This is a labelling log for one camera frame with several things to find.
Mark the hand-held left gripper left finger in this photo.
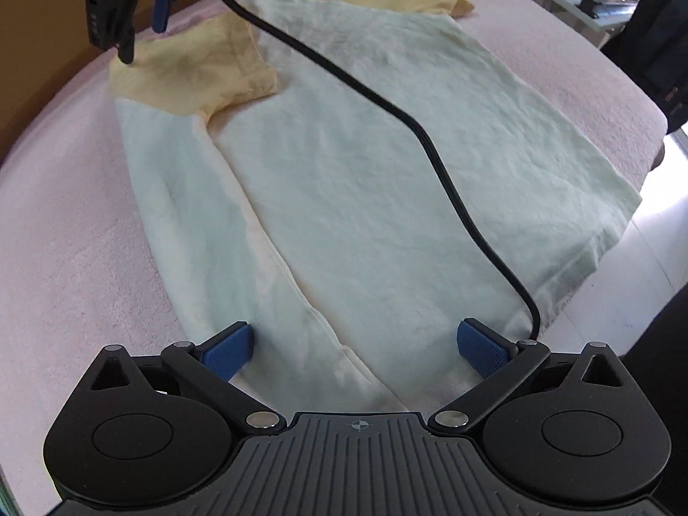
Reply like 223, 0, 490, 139
80, 321, 287, 435

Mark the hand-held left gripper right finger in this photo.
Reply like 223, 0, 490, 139
428, 318, 640, 435

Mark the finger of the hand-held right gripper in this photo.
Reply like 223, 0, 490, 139
151, 0, 186, 34
85, 0, 148, 64

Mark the pale green yellow shirt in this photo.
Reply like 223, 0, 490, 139
109, 0, 643, 415

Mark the person's dark clothing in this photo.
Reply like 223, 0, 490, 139
618, 285, 688, 442

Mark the pink towel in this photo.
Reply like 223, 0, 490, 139
0, 0, 670, 495

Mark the black bag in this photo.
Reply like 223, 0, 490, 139
599, 0, 688, 135

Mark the black cable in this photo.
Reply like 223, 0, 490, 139
188, 0, 541, 342

